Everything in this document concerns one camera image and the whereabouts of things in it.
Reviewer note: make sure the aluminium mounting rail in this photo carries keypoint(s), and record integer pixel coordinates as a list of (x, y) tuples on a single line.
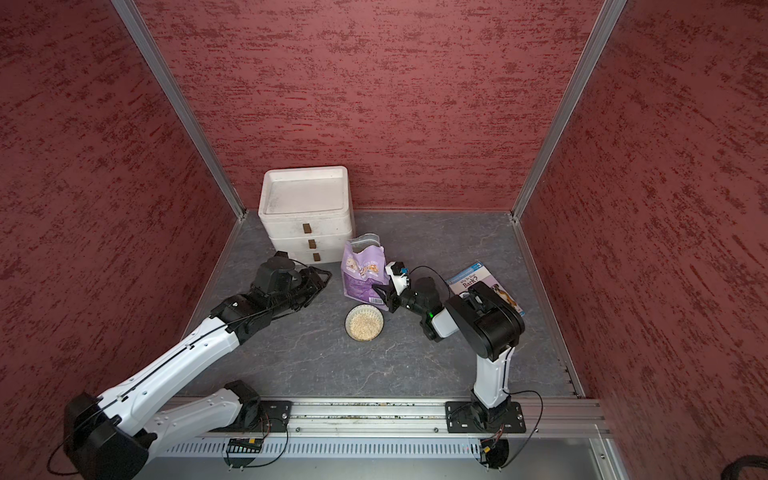
[(350, 417)]

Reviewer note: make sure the corner aluminium post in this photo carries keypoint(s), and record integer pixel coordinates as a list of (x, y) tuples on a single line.
[(604, 25), (138, 30)]

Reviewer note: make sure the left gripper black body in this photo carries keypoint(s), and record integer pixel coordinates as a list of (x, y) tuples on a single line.
[(302, 290)]

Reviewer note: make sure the perforated cable duct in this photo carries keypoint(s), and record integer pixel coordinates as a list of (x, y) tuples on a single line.
[(343, 448)]

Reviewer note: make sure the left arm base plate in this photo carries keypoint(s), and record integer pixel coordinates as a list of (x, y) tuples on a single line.
[(262, 417)]

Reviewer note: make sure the left controller board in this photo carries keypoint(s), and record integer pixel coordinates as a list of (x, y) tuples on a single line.
[(251, 446)]

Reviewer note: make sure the left corner aluminium post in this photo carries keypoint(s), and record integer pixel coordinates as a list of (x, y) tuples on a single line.
[(138, 30)]

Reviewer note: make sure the dog book Why Dogs Bark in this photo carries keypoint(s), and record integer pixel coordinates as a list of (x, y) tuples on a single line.
[(479, 273)]

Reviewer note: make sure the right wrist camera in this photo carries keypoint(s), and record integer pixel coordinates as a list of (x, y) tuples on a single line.
[(398, 275)]

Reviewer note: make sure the purple oats bag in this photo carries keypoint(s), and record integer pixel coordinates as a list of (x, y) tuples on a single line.
[(363, 266)]

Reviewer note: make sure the right corner aluminium post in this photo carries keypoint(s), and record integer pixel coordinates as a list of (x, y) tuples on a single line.
[(604, 25)]

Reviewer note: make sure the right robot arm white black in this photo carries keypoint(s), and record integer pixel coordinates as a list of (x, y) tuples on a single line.
[(487, 322)]

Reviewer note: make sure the right controller board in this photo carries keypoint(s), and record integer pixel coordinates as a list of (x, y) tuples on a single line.
[(493, 453)]

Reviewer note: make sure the green patterned breakfast bowl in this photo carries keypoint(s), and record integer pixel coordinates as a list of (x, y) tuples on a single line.
[(364, 323)]

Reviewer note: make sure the controller board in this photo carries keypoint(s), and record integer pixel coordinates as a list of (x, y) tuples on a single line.
[(493, 453), (251, 446)]

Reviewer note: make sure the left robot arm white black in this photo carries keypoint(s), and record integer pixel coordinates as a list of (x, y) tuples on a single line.
[(113, 435)]

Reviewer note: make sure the white three-drawer storage box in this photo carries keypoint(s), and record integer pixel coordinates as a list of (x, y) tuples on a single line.
[(308, 213)]

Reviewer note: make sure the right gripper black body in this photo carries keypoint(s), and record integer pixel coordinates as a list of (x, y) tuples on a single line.
[(409, 300)]

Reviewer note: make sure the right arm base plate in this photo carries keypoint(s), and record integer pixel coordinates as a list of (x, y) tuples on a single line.
[(474, 417)]

